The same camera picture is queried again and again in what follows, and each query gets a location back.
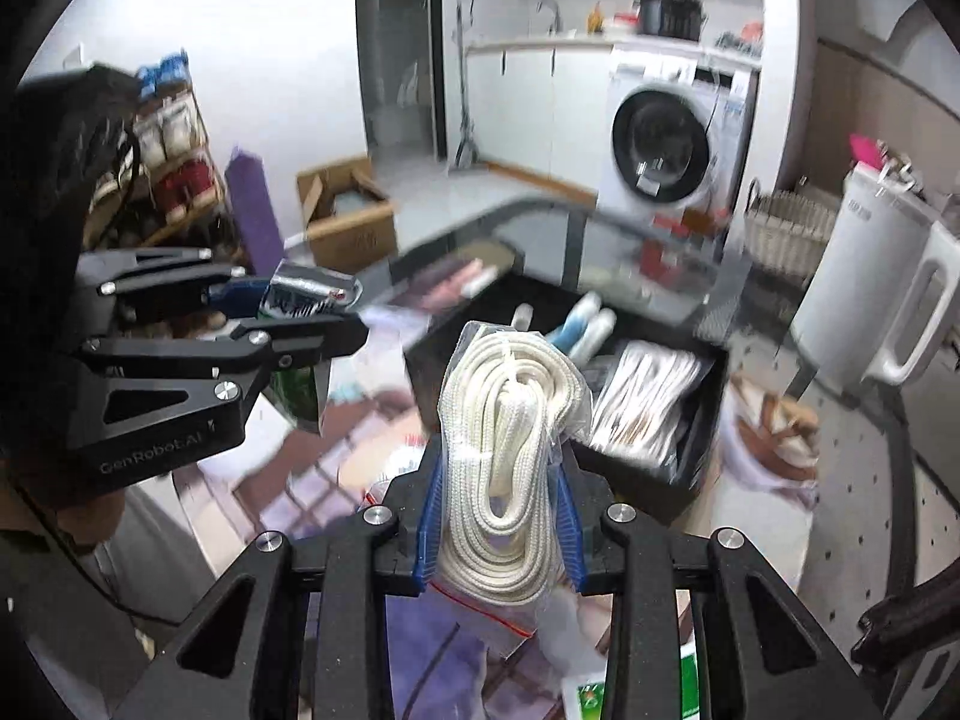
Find black pressure cooker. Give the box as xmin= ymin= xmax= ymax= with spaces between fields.
xmin=637 ymin=0 xmax=710 ymax=42

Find purple rolled mat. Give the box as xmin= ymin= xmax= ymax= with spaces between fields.
xmin=225 ymin=148 xmax=286 ymax=275

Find cardboard box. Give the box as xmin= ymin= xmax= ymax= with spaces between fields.
xmin=296 ymin=155 xmax=398 ymax=271

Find black storage box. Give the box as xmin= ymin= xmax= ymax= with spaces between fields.
xmin=405 ymin=270 xmax=730 ymax=526

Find green white packet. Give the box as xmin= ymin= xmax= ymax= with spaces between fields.
xmin=562 ymin=645 xmax=702 ymax=720

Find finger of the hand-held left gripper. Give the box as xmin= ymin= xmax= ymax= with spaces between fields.
xmin=75 ymin=246 xmax=272 ymax=317
xmin=79 ymin=310 xmax=370 ymax=392

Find person's body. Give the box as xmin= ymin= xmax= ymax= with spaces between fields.
xmin=0 ymin=64 xmax=192 ymax=665

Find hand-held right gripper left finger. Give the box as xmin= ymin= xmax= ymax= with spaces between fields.
xmin=112 ymin=439 xmax=449 ymax=720

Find white cable bundle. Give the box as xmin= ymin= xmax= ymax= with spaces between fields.
xmin=589 ymin=340 xmax=713 ymax=458

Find clear bag with brown item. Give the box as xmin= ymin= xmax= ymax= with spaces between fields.
xmin=731 ymin=375 xmax=822 ymax=488

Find white lower cabinets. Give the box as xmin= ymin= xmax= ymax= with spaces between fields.
xmin=465 ymin=41 xmax=616 ymax=188

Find dark framed door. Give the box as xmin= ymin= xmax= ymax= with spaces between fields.
xmin=354 ymin=0 xmax=451 ymax=162

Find shoe rack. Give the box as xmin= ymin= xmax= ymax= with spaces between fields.
xmin=82 ymin=52 xmax=233 ymax=256

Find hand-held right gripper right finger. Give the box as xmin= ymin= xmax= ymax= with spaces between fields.
xmin=550 ymin=457 xmax=886 ymax=720

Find white rope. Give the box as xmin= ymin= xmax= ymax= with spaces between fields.
xmin=435 ymin=321 xmax=593 ymax=642

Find wicker basket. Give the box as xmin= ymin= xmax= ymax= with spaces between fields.
xmin=744 ymin=180 xmax=841 ymax=278

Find white washing machine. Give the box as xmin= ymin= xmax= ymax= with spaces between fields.
xmin=598 ymin=45 xmax=758 ymax=222

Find red shoes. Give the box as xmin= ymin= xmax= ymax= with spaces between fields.
xmin=154 ymin=157 xmax=218 ymax=211

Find white electric kettle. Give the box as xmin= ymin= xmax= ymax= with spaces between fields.
xmin=787 ymin=165 xmax=960 ymax=391

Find green silver foil packet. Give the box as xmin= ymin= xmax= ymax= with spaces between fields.
xmin=259 ymin=259 xmax=365 ymax=432

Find printed anime mat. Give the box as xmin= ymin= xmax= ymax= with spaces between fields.
xmin=195 ymin=345 xmax=623 ymax=720

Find white plush toy blue ears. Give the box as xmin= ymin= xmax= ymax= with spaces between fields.
xmin=514 ymin=291 xmax=617 ymax=361

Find red box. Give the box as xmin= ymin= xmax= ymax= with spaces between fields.
xmin=637 ymin=214 xmax=732 ymax=278

